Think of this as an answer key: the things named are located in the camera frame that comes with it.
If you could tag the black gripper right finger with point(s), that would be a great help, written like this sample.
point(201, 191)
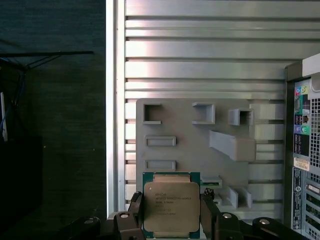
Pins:
point(207, 212)

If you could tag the grey parts rack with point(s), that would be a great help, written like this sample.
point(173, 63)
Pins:
point(190, 150)

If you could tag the black PC case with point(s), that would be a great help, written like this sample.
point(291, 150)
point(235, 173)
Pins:
point(303, 200)

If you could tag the silver CPU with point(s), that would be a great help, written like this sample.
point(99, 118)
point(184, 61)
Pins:
point(171, 205)

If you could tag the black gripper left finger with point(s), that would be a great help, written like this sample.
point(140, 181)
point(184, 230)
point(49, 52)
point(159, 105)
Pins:
point(136, 212)

